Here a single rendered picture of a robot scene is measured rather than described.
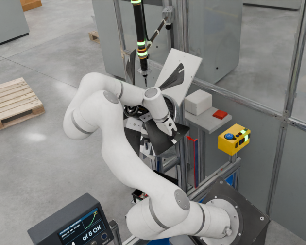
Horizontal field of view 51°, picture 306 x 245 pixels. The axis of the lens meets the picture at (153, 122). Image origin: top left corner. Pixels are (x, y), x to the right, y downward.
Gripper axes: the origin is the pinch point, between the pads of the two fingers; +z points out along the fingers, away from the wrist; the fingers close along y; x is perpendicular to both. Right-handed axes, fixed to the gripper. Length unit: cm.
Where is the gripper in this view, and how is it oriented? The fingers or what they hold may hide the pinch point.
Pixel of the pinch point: (170, 136)
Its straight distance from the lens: 162.5
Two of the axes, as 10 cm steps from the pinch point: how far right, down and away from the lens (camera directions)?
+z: 3.1, 6.4, 7.0
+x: -6.9, 6.6, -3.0
